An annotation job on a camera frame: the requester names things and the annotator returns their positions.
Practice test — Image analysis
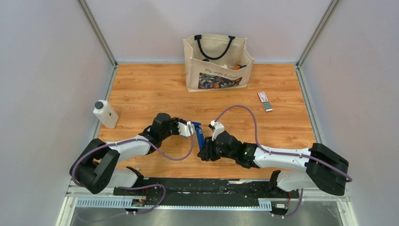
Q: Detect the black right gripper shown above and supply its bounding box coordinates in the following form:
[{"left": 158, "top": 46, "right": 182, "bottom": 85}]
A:
[{"left": 197, "top": 136, "right": 236, "bottom": 162}]

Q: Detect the blue black stapler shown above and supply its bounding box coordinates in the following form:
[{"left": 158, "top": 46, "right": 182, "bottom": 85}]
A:
[{"left": 183, "top": 120, "right": 205, "bottom": 151}]

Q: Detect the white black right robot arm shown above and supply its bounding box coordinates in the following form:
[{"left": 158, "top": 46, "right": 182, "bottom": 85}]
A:
[{"left": 197, "top": 131, "right": 351, "bottom": 197}]

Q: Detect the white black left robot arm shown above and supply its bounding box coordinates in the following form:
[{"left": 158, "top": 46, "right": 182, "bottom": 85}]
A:
[{"left": 69, "top": 113, "right": 196, "bottom": 195}]

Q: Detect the staple box with staples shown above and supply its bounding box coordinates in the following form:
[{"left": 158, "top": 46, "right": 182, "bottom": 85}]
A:
[{"left": 257, "top": 91, "right": 273, "bottom": 112}]

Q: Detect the beige canvas tote bag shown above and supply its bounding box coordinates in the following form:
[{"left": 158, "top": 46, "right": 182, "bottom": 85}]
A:
[{"left": 183, "top": 34, "right": 255, "bottom": 92}]

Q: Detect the white plastic bottle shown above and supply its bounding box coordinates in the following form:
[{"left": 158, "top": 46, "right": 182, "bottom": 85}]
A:
[{"left": 93, "top": 100, "right": 119, "bottom": 129}]

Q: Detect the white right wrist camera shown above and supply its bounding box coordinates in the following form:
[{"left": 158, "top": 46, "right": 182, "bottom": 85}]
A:
[{"left": 209, "top": 120, "right": 225, "bottom": 141}]

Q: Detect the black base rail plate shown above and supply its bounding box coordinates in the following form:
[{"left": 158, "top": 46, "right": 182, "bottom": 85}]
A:
[{"left": 113, "top": 178, "right": 300, "bottom": 207}]

